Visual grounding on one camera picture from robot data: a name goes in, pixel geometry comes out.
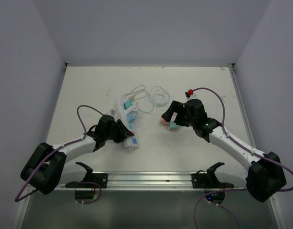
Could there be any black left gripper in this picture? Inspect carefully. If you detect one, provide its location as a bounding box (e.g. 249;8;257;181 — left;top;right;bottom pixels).
105;119;133;143

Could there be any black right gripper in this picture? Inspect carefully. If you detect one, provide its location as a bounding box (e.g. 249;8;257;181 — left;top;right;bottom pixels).
161;101;196;127

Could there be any white power strip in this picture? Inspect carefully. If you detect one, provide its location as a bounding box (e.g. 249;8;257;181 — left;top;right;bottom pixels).
116;97;140;151

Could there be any orange charger plug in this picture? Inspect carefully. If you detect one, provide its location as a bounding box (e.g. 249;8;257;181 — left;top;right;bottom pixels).
159;118;169;126

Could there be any light blue charger plug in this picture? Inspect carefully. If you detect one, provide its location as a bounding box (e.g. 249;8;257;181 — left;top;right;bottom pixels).
126;112;136;123

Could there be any mint green charging cable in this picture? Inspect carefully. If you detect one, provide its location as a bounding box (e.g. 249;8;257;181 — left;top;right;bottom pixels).
136;85;172;114

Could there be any mint green charger plug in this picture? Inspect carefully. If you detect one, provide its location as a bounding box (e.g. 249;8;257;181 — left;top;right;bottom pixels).
168;122;178;131

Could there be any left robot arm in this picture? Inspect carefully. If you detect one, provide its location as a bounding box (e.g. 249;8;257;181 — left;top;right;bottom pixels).
20;114;134;194

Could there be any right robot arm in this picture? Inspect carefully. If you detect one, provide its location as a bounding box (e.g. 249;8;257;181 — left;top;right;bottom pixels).
161;99;286;202

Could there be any teal dual usb charger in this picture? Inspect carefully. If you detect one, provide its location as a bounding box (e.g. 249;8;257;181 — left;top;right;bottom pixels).
123;100;133;110

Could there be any white power strip cord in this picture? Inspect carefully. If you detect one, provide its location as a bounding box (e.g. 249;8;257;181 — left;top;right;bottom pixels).
122;84;148;101

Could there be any aluminium table rail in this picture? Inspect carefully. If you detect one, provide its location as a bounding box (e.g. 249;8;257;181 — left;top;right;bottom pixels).
55;166;248;191

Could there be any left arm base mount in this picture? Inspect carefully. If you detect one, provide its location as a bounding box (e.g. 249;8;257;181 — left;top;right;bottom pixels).
61;162;108;205

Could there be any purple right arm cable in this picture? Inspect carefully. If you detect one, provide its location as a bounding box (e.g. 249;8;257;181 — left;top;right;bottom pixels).
188;87;293;229

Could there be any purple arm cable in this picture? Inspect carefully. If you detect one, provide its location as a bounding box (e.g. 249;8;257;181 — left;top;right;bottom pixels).
188;87;293;229
14;105;106;202

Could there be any right side aluminium rail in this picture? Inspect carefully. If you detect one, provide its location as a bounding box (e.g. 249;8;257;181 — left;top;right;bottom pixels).
227;63;255;146

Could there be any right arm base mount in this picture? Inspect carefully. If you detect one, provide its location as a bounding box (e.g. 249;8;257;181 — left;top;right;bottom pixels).
191;162;235;205

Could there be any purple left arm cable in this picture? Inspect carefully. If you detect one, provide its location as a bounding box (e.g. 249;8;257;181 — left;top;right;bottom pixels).
14;105;106;202

